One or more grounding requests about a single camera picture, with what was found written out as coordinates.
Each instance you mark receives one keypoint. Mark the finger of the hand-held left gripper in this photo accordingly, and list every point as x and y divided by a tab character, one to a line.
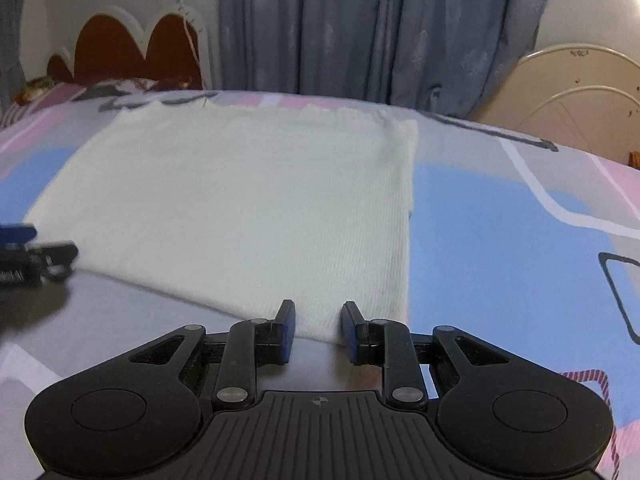
18	235
56	256

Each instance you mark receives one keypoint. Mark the cream arched headboard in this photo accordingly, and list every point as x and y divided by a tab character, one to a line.
575	95

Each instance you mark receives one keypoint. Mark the patterned bed sheet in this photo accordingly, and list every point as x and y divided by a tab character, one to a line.
500	240

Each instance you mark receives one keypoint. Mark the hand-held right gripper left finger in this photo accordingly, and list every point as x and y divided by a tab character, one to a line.
285	332

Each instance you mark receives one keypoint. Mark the dark patterned pillow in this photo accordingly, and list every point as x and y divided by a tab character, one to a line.
140	85

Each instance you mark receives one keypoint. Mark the blue curtain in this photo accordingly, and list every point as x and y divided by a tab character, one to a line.
385	30
11	35

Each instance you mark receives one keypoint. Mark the white knitted sweater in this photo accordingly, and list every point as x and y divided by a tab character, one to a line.
240	200

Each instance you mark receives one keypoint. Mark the striped pillow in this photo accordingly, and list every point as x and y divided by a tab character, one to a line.
40	102

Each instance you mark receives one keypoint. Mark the red scalloped headboard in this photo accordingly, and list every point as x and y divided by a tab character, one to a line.
130	45

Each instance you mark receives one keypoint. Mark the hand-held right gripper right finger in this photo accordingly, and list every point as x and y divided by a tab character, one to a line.
351	334

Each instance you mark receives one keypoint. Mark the gold patterned cloth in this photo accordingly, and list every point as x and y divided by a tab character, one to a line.
36	88

